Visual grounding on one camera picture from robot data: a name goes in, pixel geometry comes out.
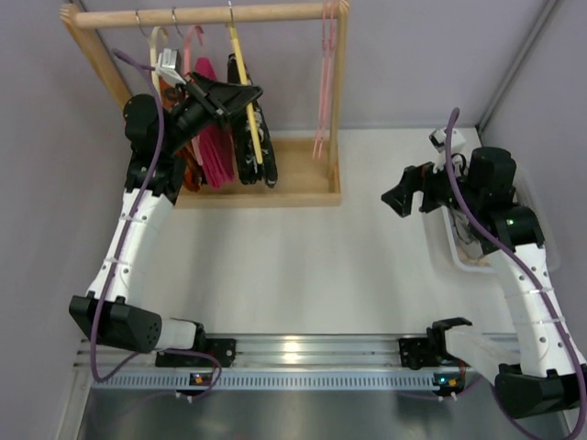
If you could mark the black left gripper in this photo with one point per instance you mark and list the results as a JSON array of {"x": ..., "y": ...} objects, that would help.
[{"x": 211, "y": 103}]

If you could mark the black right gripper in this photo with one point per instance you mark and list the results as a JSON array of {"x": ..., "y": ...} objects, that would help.
[{"x": 425, "y": 188}]

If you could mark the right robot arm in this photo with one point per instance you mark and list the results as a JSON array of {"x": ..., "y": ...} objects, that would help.
[{"x": 548, "y": 374}]

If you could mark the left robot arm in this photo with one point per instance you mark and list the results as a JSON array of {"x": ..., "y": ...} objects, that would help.
[{"x": 110, "y": 312}]

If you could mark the magenta trousers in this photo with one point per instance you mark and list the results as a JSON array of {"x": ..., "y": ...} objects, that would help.
[{"x": 216, "y": 149}]

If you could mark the pink hanger with trousers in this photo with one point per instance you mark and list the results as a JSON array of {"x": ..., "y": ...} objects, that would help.
[{"x": 188, "y": 50}]

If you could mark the orange patterned trousers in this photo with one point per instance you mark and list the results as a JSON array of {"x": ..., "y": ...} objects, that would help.
[{"x": 192, "y": 177}]

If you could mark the cream hanger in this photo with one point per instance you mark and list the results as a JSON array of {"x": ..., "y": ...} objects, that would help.
[{"x": 159, "y": 35}]

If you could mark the empty pink hanger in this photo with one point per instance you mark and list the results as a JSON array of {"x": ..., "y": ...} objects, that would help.
[{"x": 328, "y": 47}]

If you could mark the white plastic basket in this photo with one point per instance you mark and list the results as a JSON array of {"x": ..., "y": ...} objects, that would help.
[{"x": 529, "y": 210}]

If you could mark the grey cloth in basket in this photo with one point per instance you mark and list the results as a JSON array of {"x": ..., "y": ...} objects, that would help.
[{"x": 468, "y": 247}]

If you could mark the wooden clothes rack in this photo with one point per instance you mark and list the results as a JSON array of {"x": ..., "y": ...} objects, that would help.
[{"x": 303, "y": 181}]

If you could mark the aluminium mounting rail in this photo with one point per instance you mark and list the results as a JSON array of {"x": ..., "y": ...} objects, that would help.
[{"x": 308, "y": 351}]

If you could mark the grey slotted cable duct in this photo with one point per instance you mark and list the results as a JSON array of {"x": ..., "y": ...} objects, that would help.
[{"x": 242, "y": 380}]

